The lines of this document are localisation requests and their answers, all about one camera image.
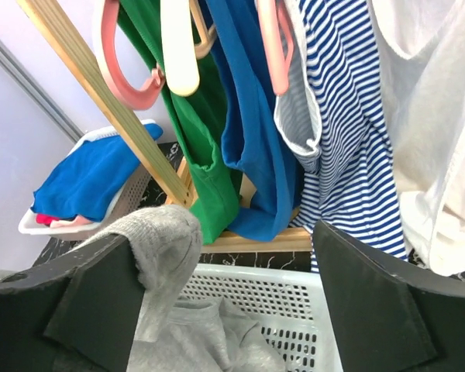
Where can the blue tank top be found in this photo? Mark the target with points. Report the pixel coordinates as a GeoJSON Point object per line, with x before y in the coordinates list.
{"type": "Point", "coordinates": [251, 143]}

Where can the grey tank top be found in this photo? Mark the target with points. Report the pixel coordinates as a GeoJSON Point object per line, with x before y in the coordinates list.
{"type": "Point", "coordinates": [175, 333]}

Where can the folded blue cloth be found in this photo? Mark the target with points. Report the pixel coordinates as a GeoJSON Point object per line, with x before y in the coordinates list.
{"type": "Point", "coordinates": [85, 182]}

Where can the wooden clothes rack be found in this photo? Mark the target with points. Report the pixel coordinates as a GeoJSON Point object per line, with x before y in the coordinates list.
{"type": "Point", "coordinates": [61, 34]}

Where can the pink red folded clothes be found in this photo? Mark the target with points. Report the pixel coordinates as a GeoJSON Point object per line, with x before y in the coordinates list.
{"type": "Point", "coordinates": [54, 222]}

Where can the white rear basket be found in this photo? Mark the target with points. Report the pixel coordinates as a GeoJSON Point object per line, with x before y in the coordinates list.
{"type": "Point", "coordinates": [125, 201]}

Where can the white centre basket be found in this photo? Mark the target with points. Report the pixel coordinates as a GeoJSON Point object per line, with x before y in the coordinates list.
{"type": "Point", "coordinates": [290, 307]}

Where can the pink hanger under green top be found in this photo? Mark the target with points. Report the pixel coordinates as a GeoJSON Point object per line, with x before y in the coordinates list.
{"type": "Point", "coordinates": [103, 30]}

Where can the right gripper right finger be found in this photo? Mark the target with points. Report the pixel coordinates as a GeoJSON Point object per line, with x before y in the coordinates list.
{"type": "Point", "coordinates": [388, 314]}

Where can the blue white striped top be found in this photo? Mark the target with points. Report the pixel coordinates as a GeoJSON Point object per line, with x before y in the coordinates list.
{"type": "Point", "coordinates": [332, 119]}

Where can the white tank top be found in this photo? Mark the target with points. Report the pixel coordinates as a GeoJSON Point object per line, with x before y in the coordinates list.
{"type": "Point", "coordinates": [421, 45]}

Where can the white basket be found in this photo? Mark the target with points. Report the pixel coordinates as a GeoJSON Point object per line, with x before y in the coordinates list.
{"type": "Point", "coordinates": [290, 307]}
{"type": "Point", "coordinates": [125, 201]}

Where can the cream wooden hanger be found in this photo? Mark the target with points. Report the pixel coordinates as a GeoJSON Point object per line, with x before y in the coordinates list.
{"type": "Point", "coordinates": [185, 39]}

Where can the green tank top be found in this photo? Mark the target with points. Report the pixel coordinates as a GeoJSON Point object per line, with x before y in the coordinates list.
{"type": "Point", "coordinates": [198, 120]}

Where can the pink hanger under striped top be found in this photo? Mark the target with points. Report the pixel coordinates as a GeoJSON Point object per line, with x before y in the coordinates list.
{"type": "Point", "coordinates": [278, 42]}

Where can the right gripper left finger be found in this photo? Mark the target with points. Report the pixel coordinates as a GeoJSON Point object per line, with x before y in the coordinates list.
{"type": "Point", "coordinates": [77, 312]}

